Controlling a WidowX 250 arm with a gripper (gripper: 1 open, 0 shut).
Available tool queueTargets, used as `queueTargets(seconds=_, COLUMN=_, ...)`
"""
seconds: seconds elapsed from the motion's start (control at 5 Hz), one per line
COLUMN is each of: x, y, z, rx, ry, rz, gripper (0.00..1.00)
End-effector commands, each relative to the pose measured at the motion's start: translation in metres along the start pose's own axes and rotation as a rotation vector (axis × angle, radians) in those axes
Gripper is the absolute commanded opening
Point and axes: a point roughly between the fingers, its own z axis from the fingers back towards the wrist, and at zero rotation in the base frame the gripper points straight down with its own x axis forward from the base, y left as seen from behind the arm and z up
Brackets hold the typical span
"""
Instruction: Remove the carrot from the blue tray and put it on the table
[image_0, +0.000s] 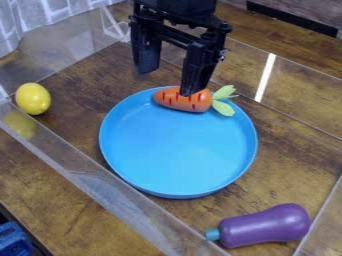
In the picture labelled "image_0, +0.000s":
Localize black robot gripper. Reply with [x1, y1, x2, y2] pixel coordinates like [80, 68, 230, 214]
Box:
[130, 0, 233, 97]

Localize orange toy carrot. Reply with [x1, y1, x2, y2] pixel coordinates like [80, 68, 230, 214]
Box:
[153, 85, 237, 117]

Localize blue round tray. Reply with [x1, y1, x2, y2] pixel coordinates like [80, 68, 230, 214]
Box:
[99, 89, 258, 199]

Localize white grey curtain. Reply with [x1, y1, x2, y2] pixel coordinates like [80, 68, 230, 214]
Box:
[0, 0, 124, 58]

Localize yellow toy lemon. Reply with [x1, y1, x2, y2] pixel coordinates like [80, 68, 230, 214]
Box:
[15, 83, 52, 115]

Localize purple toy eggplant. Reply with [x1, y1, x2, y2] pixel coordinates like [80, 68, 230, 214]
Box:
[205, 203, 310, 248]

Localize blue plastic crate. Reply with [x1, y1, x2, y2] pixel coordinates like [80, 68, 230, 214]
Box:
[0, 221, 34, 256]

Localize clear acrylic corner bracket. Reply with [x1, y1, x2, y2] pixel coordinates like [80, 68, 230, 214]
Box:
[100, 6, 131, 43]

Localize clear acrylic enclosure wall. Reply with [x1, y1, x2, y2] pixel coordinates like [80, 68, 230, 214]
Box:
[0, 5, 342, 256]

